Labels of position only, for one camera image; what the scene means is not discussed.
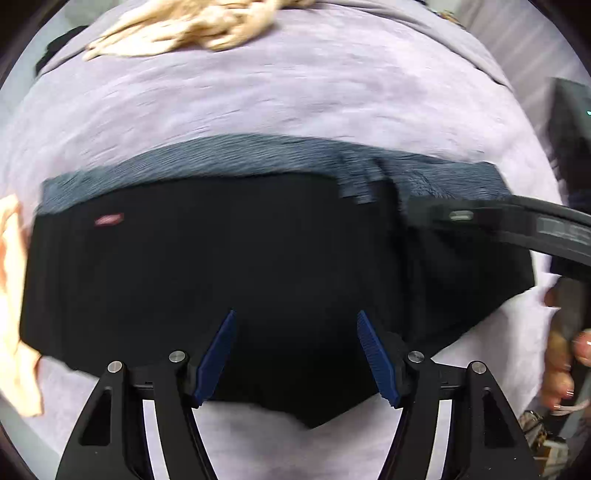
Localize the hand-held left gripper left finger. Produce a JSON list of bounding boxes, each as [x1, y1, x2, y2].
[[55, 309, 237, 480]]

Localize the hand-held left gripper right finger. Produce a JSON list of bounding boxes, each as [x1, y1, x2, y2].
[[356, 310, 541, 480]]

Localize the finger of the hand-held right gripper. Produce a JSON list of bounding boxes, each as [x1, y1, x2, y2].
[[405, 194, 591, 260]]

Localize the black pants with floral trim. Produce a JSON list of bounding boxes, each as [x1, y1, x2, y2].
[[19, 134, 536, 430]]

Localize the person's right hand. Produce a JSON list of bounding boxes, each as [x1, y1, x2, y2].
[[539, 276, 591, 417]]

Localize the peach fleece towel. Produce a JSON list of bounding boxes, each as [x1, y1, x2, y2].
[[0, 194, 44, 418]]

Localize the purple bed blanket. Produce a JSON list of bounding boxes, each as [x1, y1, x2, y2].
[[0, 0, 573, 480]]

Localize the beige striped blanket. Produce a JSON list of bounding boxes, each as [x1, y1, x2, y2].
[[83, 0, 319, 61]]

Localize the black clothes pile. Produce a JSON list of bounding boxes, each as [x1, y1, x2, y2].
[[36, 25, 88, 75]]

